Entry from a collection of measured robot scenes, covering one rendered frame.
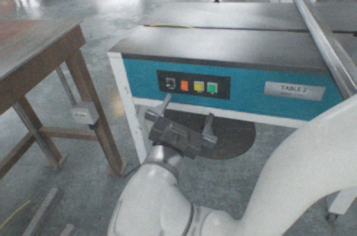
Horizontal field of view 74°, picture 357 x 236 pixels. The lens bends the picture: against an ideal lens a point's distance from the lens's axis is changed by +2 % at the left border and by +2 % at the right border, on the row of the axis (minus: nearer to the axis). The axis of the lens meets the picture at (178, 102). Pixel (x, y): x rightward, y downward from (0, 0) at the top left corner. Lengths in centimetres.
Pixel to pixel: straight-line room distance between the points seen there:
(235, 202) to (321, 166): 102
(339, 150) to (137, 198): 34
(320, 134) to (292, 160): 4
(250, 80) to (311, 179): 53
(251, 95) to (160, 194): 44
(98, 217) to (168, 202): 84
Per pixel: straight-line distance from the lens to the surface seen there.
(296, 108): 81
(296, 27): 97
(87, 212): 133
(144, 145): 112
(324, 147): 23
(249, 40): 84
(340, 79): 68
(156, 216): 46
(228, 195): 125
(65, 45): 94
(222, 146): 121
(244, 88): 76
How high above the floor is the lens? 108
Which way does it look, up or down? 38 degrees down
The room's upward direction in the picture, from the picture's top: 6 degrees counter-clockwise
